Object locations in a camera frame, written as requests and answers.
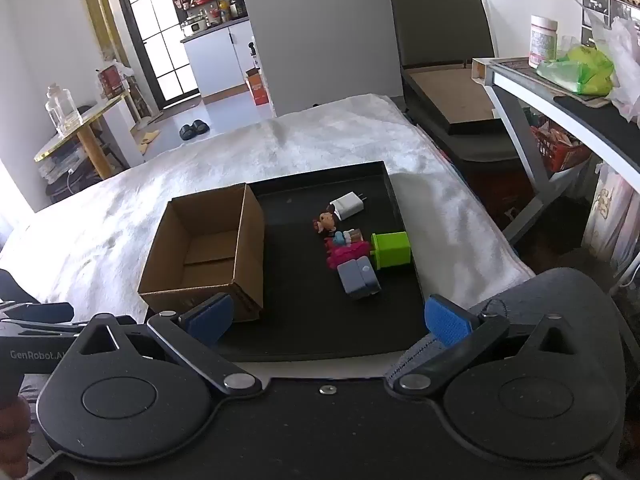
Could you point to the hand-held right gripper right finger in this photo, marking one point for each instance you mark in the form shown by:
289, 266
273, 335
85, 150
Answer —
447, 322

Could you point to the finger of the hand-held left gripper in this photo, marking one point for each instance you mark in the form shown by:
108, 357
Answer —
40, 316

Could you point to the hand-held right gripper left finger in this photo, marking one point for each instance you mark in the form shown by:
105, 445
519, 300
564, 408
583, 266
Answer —
212, 317

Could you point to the brown cardboard box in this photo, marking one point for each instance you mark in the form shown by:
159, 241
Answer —
210, 250

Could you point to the black tray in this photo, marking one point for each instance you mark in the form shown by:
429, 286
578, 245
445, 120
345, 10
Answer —
300, 305

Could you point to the green hexagonal block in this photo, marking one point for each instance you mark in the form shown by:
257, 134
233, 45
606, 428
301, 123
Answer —
391, 251

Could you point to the pink toy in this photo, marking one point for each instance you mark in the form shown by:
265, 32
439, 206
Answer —
345, 255

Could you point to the blue figurine with beer mug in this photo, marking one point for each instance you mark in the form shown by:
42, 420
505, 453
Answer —
342, 237

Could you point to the mouse figurine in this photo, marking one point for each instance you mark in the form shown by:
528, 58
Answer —
326, 222

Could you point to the person's left hand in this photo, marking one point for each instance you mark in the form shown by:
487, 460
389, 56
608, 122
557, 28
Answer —
11, 435

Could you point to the person's grey trouser leg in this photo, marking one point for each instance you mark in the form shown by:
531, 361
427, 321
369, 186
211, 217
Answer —
575, 295

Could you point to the white charger plug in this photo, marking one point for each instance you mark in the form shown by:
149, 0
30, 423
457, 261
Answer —
345, 205

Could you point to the yellow slippers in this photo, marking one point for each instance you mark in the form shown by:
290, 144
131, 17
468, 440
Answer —
150, 140

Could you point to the round gold-edged table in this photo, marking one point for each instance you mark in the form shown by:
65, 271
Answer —
90, 125

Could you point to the white fluffy blanket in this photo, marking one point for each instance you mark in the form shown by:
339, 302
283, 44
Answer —
310, 145

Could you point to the red basket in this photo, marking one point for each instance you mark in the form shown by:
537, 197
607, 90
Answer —
560, 150

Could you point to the clear glass jug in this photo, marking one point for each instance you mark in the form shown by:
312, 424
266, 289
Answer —
62, 110

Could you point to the orange cardboard box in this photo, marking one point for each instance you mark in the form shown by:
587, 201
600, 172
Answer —
259, 87

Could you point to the red box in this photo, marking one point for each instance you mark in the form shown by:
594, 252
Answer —
111, 82

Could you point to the white kitchen cabinet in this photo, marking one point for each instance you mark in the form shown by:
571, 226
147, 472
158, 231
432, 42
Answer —
220, 60

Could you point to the dark framed glass door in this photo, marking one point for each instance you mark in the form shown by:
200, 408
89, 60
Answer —
155, 35

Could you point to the green plastic bag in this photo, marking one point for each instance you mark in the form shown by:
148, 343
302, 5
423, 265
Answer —
582, 67

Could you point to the rice cooker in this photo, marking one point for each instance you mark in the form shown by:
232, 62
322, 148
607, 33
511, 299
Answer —
196, 25

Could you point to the white jar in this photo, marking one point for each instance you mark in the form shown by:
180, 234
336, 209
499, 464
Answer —
543, 40

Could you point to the white plastic bag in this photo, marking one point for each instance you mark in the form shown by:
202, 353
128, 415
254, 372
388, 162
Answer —
622, 60

